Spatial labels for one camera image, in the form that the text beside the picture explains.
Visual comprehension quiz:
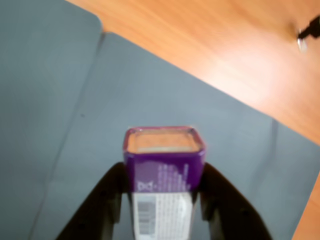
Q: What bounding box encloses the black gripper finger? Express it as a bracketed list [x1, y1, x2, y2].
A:
[56, 161, 132, 240]
[198, 162, 273, 240]

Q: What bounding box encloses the purple silver battery pack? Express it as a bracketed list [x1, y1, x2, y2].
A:
[122, 126, 207, 240]

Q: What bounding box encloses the grey table mat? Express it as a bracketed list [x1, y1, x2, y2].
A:
[0, 0, 104, 240]
[29, 31, 320, 240]

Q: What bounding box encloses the black object with metal ring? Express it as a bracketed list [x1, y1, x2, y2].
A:
[296, 14, 320, 54]

